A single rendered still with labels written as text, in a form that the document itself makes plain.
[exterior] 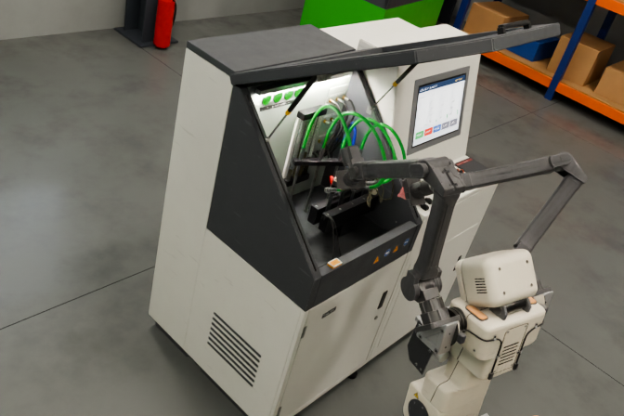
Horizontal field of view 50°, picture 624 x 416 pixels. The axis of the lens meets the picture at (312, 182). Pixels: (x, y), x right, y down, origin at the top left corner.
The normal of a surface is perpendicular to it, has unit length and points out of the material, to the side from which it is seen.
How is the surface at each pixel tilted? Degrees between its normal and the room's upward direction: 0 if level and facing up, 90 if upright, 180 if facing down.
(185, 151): 90
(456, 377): 90
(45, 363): 0
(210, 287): 90
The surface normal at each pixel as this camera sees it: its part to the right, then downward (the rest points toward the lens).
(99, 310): 0.23, -0.83
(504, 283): 0.53, -0.15
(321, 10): -0.57, 0.32
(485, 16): -0.73, 0.21
